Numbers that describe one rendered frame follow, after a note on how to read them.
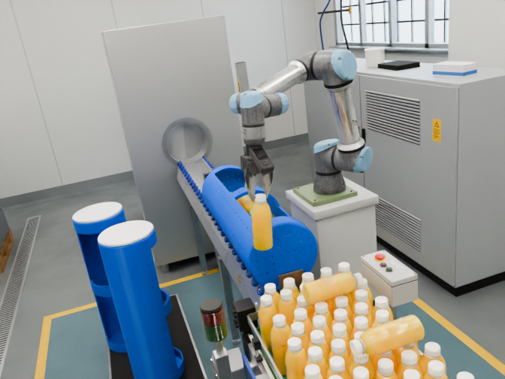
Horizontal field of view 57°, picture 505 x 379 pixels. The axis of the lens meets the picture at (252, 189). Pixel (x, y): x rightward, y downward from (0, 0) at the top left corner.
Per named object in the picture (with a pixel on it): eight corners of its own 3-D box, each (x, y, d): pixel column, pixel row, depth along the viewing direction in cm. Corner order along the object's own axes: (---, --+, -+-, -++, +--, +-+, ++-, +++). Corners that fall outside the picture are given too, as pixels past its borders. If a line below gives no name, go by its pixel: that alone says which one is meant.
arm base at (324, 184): (334, 180, 227) (334, 161, 224) (352, 189, 214) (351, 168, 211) (307, 188, 223) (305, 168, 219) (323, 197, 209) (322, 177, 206)
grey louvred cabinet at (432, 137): (355, 189, 526) (348, 57, 477) (512, 278, 332) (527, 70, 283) (312, 201, 512) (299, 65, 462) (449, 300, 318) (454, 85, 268)
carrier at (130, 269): (156, 398, 248) (195, 366, 267) (119, 252, 218) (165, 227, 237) (125, 377, 266) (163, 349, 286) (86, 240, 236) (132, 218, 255)
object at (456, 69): (445, 72, 313) (445, 61, 310) (477, 74, 292) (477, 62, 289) (432, 75, 308) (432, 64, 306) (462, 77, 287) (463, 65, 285)
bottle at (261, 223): (269, 253, 162) (266, 203, 156) (250, 250, 165) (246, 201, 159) (276, 244, 168) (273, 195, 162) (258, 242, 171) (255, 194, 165)
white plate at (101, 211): (80, 205, 282) (81, 207, 283) (65, 224, 256) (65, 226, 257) (126, 198, 282) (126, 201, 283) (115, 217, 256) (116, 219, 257)
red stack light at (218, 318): (222, 310, 131) (220, 298, 130) (228, 322, 126) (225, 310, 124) (200, 316, 130) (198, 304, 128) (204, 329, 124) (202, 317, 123)
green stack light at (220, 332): (225, 325, 133) (222, 310, 131) (231, 338, 127) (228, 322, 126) (203, 332, 132) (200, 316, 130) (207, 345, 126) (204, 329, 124)
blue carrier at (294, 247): (255, 207, 267) (247, 159, 257) (322, 278, 188) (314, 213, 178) (207, 219, 260) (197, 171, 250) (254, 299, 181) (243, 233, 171)
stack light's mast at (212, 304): (228, 342, 135) (219, 295, 130) (234, 356, 129) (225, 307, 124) (207, 349, 134) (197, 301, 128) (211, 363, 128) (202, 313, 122)
